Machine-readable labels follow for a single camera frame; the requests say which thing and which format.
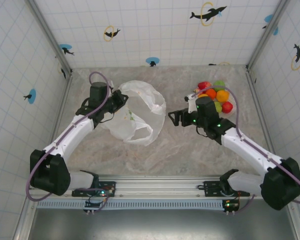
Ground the large orange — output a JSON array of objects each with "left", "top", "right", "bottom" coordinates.
[{"left": 216, "top": 90, "right": 230, "bottom": 103}]

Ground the red round fruit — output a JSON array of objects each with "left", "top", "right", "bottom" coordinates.
[{"left": 221, "top": 101, "right": 234, "bottom": 114}]

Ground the translucent white plastic bag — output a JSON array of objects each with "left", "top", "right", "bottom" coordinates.
[{"left": 99, "top": 79, "right": 167, "bottom": 147}]

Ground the red apple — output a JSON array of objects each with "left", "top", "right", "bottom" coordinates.
[{"left": 197, "top": 81, "right": 212, "bottom": 91}]

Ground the green apple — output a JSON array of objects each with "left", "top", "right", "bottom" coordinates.
[{"left": 213, "top": 80, "right": 226, "bottom": 92}]

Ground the round checked paper plate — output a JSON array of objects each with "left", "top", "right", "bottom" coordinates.
[{"left": 214, "top": 86, "right": 238, "bottom": 119}]

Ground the blue circle fish sticker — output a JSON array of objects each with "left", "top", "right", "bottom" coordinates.
[
  {"left": 145, "top": 56, "right": 160, "bottom": 68},
  {"left": 261, "top": 13, "right": 280, "bottom": 36},
  {"left": 23, "top": 88, "right": 37, "bottom": 104}
]

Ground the blue circle shark sticker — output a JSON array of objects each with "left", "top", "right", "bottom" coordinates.
[{"left": 59, "top": 43, "right": 75, "bottom": 57}]

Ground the right small circuit board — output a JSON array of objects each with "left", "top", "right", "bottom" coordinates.
[{"left": 221, "top": 198, "right": 241, "bottom": 214}]

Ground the small circuit board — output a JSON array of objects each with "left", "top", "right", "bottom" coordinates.
[
  {"left": 83, "top": 197, "right": 109, "bottom": 214},
  {"left": 221, "top": 198, "right": 241, "bottom": 214}
]

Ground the left small circuit board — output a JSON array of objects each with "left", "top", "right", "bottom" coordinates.
[{"left": 83, "top": 197, "right": 109, "bottom": 214}]

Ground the grey metal panel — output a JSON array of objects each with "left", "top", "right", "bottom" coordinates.
[{"left": 27, "top": 208, "right": 298, "bottom": 240}]

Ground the left thin black cable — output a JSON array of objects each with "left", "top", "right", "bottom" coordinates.
[{"left": 99, "top": 109, "right": 116, "bottom": 124}]

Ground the thin black cable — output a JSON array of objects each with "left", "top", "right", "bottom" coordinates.
[
  {"left": 195, "top": 124, "right": 212, "bottom": 139},
  {"left": 99, "top": 109, "right": 116, "bottom": 124}
]

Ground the right thin black cable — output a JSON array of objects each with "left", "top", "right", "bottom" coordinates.
[{"left": 195, "top": 124, "right": 212, "bottom": 139}]

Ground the yellow ring dolphin sticker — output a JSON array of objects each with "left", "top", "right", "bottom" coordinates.
[
  {"left": 290, "top": 43, "right": 300, "bottom": 72},
  {"left": 56, "top": 62, "right": 67, "bottom": 80}
]

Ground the small dolphin ring sticker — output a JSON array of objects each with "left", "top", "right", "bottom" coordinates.
[{"left": 103, "top": 24, "right": 122, "bottom": 42}]

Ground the aluminium mounting rail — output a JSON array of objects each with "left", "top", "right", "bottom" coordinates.
[{"left": 27, "top": 174, "right": 266, "bottom": 200}]

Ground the aluminium corner post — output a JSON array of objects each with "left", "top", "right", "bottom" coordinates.
[
  {"left": 26, "top": 0, "right": 73, "bottom": 75},
  {"left": 246, "top": 0, "right": 291, "bottom": 70}
]

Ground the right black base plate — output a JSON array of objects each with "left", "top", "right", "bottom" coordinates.
[{"left": 196, "top": 179, "right": 250, "bottom": 198}]

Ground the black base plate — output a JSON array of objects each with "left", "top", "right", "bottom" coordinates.
[
  {"left": 71, "top": 180, "right": 117, "bottom": 198},
  {"left": 196, "top": 179, "right": 250, "bottom": 198}
]

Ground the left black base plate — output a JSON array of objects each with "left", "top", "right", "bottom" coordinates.
[{"left": 71, "top": 180, "right": 117, "bottom": 198}]

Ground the white slotted cable duct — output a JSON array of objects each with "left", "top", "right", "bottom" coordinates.
[{"left": 36, "top": 199, "right": 226, "bottom": 210}]

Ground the large dolphin ring sticker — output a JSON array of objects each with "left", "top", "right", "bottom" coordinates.
[{"left": 189, "top": 1, "right": 228, "bottom": 27}]

